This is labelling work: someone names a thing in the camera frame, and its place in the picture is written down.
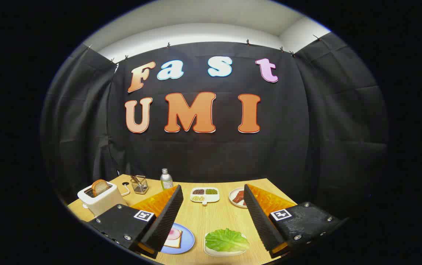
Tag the pile of yellow beans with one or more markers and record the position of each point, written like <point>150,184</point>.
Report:
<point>197,198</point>

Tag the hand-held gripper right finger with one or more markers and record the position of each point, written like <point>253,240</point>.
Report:
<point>257,217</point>

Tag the green lettuce leaf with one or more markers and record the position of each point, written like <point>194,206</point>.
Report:
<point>225,240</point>

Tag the pile of dark beans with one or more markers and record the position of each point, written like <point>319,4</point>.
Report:
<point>198,191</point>

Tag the white divided dish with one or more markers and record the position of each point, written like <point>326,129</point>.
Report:
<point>211,198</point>

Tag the black backdrop cloth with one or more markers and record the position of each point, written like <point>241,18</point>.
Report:
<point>214,154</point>

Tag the white round plate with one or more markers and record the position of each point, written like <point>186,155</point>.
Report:
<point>232,197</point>

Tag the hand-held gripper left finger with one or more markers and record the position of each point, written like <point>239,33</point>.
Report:
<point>170,213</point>

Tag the toasted bread slice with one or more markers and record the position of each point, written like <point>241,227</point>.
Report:
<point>100,187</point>

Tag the brown meat piece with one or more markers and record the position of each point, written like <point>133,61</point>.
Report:
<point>238,197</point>

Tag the pink ham slice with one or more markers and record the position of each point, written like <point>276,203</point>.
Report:
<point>174,233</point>

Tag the white bread slice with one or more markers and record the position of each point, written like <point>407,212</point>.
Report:
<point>174,243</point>

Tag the white toaster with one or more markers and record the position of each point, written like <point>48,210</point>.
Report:
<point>104,204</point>

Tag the blue plate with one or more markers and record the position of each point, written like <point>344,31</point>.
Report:
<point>188,241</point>

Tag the silver green metal bottle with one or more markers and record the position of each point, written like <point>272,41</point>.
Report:
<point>166,182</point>

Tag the pile of green beans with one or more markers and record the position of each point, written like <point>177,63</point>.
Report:
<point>211,191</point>

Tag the brown utensils in basket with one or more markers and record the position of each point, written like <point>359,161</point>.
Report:
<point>134,179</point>

